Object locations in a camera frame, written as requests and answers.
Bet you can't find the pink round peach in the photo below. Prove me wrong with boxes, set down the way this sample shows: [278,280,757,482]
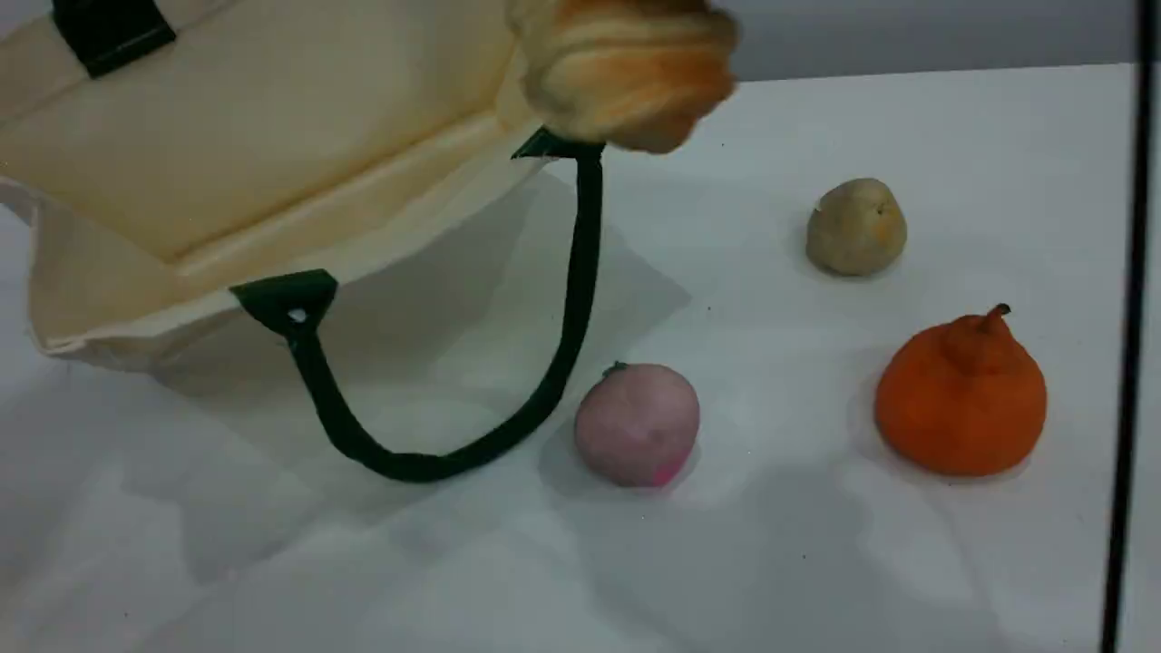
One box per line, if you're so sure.
[572,359,701,489]

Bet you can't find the orange tangerine with stem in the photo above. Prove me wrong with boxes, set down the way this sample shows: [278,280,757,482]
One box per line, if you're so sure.
[875,304,1049,478]

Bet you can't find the long ridged golden bread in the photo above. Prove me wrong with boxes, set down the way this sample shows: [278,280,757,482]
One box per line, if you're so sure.
[506,0,741,155]

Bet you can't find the beige potato toy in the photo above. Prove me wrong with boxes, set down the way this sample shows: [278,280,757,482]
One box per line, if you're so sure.
[806,178,908,277]

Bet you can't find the black hanging cable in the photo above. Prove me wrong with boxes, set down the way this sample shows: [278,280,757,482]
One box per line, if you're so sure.
[1099,0,1160,653]

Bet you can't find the cream canvas bag green handles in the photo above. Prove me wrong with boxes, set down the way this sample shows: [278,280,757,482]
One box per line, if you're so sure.
[0,0,607,483]

